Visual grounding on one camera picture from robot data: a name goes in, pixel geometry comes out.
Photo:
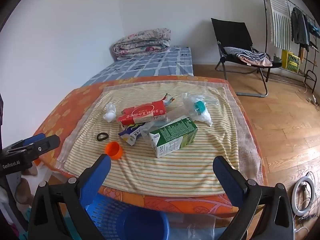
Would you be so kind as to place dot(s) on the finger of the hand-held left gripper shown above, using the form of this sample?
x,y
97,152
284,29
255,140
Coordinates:
x,y
35,139
47,143

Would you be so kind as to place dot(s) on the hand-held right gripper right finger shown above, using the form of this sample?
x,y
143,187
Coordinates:
x,y
227,180

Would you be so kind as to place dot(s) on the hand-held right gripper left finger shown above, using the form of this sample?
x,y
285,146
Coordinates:
x,y
96,180

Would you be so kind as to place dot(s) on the orange plastic cap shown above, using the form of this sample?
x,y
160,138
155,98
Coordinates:
x,y
116,152

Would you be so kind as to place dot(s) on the blue plastic basket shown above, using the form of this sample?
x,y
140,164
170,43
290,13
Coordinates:
x,y
112,217

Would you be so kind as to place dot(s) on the blue and white wrapper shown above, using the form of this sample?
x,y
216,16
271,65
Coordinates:
x,y
130,136

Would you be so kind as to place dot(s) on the white tissue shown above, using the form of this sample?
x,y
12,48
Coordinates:
x,y
110,116
203,117

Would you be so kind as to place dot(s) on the green milk carton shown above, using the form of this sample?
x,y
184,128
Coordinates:
x,y
175,132

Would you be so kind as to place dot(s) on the clear bottle with teal cap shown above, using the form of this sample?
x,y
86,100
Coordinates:
x,y
200,106

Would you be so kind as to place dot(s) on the red paper packet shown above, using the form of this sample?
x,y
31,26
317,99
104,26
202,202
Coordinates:
x,y
142,113

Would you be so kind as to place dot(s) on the orange floral blanket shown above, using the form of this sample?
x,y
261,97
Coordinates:
x,y
62,110

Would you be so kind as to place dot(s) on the beige towel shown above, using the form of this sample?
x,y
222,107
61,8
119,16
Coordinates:
x,y
246,140

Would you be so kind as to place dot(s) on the yellow striped cloth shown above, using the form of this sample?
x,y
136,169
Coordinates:
x,y
175,172

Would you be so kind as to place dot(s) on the clear plastic floor bag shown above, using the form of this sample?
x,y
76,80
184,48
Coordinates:
x,y
197,230

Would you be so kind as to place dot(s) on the pink cloth on chair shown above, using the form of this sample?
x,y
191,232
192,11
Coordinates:
x,y
260,62

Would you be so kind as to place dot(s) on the striped cloth on chair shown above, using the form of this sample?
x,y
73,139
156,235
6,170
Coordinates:
x,y
246,54

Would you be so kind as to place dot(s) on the blue checked bed sheet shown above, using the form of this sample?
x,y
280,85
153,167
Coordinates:
x,y
150,65

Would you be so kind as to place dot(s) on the yellow plastic crate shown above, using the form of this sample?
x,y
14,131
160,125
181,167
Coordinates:
x,y
290,61

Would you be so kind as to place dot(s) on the black drying rack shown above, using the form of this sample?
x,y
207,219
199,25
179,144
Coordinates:
x,y
310,71

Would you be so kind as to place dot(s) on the folded floral quilt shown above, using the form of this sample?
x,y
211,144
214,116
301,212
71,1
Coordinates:
x,y
142,42

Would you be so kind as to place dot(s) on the black folding chair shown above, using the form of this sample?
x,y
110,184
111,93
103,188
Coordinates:
x,y
232,32

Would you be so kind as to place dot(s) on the striped hanging towel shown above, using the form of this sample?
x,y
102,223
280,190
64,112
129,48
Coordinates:
x,y
278,20

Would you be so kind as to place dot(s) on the dark hanging jacket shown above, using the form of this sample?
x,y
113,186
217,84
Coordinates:
x,y
298,27

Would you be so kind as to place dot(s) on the teal hanging garment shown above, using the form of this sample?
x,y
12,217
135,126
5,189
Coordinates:
x,y
313,28

